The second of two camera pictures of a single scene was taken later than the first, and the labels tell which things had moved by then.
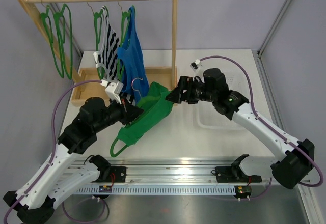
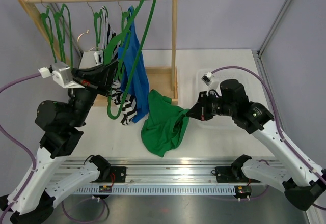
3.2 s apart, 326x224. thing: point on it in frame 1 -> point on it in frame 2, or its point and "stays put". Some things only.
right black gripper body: [195, 89] -> [210, 106]
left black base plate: [117, 174] stays put
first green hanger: [47, 23] stays put
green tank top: [155, 106] -> [166, 124]
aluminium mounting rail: [181, 171] stays put
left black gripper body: [125, 117] -> [86, 81]
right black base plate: [228, 174] stays put
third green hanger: [97, 16] stays put
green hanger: [132, 86] -> [110, 114]
